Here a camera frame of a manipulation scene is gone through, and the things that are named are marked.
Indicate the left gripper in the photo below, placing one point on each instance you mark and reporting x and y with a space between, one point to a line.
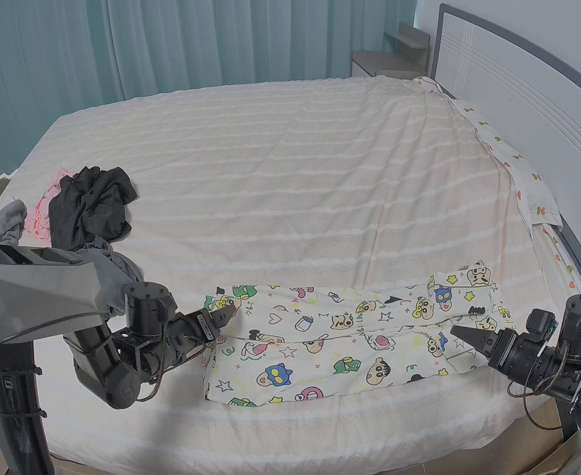
186 337

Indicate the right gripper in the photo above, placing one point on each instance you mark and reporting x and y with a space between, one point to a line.
523 361

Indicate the white printed pyjama top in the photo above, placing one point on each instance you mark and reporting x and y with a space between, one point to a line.
320 344

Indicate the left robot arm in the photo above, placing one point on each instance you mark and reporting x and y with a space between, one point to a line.
38 295

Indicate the bed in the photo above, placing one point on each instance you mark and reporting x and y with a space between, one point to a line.
295 166

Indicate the dark grey garment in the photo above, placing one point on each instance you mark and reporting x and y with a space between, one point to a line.
117 270

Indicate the black garment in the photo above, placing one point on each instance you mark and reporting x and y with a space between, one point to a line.
92 201

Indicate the white printed pillow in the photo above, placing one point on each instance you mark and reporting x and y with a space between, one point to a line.
533 186

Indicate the pink garment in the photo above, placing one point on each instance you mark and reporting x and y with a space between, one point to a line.
38 218

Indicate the grey and white garment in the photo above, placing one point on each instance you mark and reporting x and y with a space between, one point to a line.
8 223

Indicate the blue-green curtain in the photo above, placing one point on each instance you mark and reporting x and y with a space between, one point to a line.
171 32

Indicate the pale grey bedside table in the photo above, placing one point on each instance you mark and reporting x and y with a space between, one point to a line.
384 62

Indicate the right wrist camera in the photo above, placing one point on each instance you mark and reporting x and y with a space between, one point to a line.
540 322

